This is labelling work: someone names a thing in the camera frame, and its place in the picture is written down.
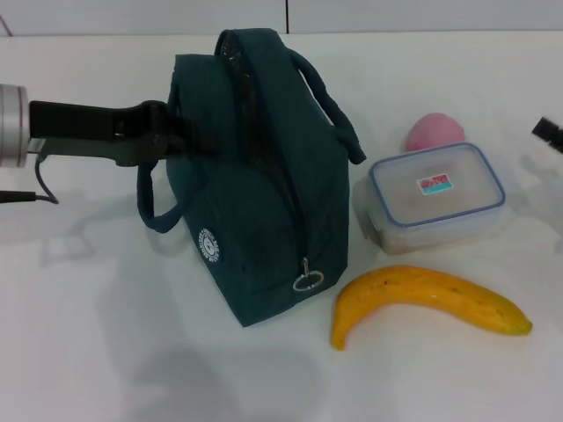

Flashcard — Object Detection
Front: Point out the clear blue-rimmed food container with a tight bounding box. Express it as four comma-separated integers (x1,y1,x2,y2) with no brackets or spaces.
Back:
355,142,507,256

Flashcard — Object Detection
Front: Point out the pink peach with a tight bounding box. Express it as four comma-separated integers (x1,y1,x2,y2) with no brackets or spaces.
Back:
404,112,466,153

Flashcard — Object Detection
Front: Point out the dark teal lunch bag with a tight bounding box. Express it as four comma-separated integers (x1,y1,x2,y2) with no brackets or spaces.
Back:
135,28,369,329

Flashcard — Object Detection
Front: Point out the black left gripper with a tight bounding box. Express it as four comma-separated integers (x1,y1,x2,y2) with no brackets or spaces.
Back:
28,100,221,167

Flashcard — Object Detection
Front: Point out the silver zipper pull ring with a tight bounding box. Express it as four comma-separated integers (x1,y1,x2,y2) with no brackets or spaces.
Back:
292,258,325,292

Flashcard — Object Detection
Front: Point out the yellow banana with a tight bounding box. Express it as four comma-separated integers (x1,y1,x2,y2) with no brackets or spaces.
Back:
330,265,533,352

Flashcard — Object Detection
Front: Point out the grey left wrist cable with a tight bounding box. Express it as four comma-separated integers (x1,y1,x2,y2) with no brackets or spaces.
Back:
0,149,61,206

